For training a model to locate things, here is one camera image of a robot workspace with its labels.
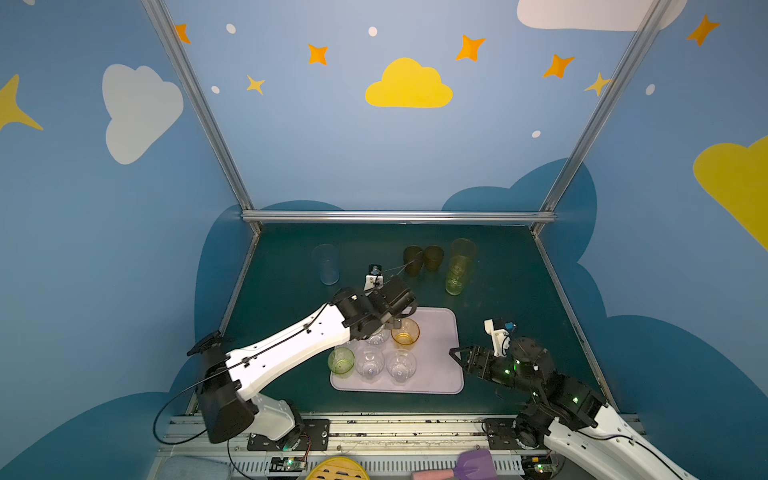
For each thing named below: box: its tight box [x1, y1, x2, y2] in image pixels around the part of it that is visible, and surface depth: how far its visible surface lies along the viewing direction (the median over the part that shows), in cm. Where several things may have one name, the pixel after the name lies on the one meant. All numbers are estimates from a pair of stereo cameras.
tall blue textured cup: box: [312, 244, 340, 286], surface depth 101 cm
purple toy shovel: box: [411, 449, 499, 480], surface depth 71 cm
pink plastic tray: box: [330, 307, 464, 395], surface depth 85 cm
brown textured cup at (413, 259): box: [403, 245, 425, 277], surface depth 106 cm
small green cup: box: [328, 346, 355, 379], surface depth 85 cm
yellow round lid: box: [305, 456, 370, 480], surface depth 69 cm
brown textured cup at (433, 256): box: [424, 246, 445, 272], surface depth 109 cm
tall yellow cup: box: [451, 238, 476, 260], surface depth 100 cm
